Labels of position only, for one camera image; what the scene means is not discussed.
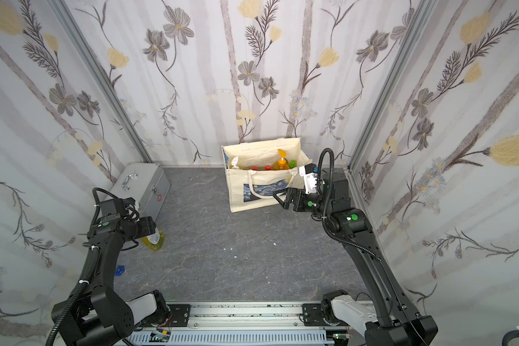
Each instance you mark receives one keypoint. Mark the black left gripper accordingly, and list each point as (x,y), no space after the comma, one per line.
(145,227)

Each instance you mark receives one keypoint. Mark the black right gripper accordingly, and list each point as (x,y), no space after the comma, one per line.
(292,200)

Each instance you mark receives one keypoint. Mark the cream starry night tote bag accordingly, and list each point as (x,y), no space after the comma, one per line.
(250,189)

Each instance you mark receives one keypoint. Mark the orange pump soap bottle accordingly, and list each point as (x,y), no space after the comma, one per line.
(282,163)

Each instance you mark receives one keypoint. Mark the large yellow pump soap bottle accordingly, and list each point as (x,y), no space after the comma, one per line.
(235,163)

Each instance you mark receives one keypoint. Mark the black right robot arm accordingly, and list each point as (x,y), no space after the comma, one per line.
(372,268)

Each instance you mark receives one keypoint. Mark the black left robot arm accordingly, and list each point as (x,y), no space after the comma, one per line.
(94,314)

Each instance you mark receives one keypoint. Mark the small blue object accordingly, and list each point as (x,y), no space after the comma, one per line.
(119,270)

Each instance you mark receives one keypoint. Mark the silver metal case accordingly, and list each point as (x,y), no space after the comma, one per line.
(147,184)

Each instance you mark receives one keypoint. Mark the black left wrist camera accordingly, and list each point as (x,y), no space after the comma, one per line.
(123,208)

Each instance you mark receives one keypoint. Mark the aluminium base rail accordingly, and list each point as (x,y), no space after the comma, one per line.
(242,323)

